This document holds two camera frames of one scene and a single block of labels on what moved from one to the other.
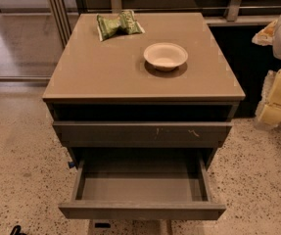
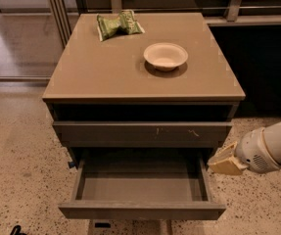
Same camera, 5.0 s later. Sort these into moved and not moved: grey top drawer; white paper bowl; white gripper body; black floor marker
Moved: white gripper body
Not moved: grey top drawer; white paper bowl; black floor marker
